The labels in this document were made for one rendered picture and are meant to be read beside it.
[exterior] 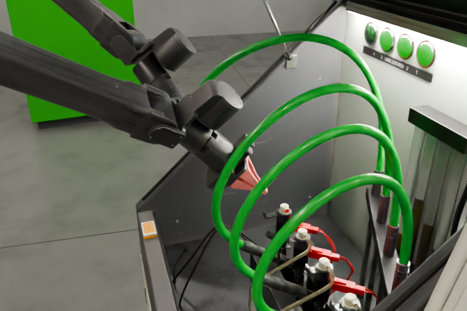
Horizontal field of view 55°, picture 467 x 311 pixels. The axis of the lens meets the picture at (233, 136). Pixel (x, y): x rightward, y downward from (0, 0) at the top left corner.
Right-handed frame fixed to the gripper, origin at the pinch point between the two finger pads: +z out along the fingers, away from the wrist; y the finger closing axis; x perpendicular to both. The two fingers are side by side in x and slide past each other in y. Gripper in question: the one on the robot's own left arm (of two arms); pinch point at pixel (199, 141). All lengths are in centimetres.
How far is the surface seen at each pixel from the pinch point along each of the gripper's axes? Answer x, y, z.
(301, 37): -27.7, 1.9, -2.9
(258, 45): -21.5, -0.2, -6.5
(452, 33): -46.4, 6.3, 11.9
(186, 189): 21.9, 17.8, 4.3
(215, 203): -6.1, -17.2, 11.7
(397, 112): -29.6, 22.5, 18.2
